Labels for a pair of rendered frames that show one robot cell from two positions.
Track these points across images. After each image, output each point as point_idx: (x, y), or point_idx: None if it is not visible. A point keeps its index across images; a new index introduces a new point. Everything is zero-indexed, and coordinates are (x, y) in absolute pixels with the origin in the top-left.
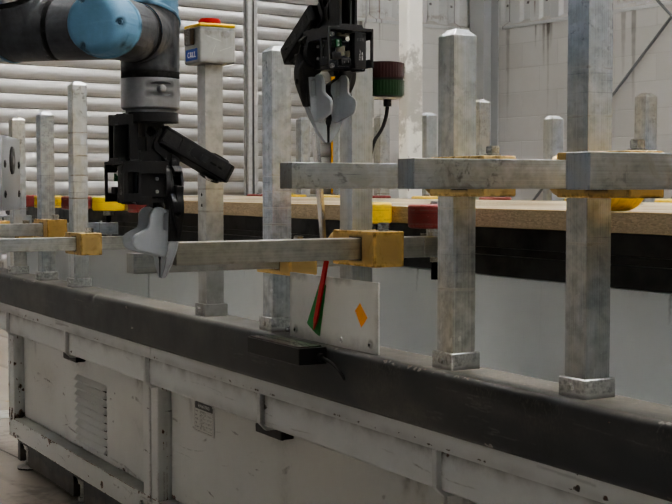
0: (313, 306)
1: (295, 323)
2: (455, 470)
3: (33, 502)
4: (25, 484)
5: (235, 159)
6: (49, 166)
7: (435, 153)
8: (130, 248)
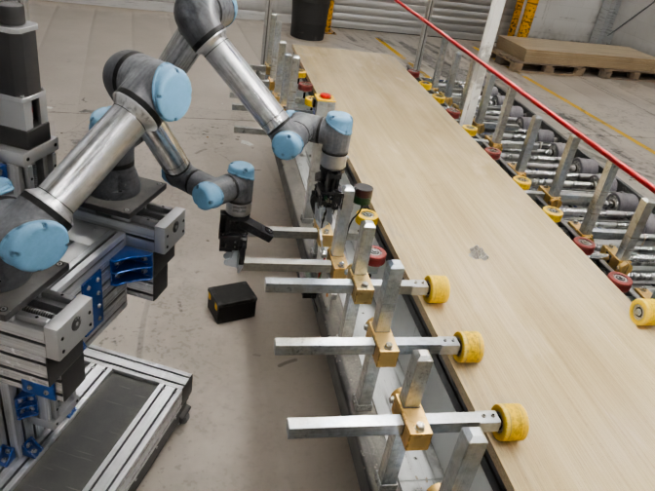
0: None
1: None
2: None
3: (277, 198)
4: (280, 183)
5: None
6: (287, 80)
7: (490, 94)
8: (226, 258)
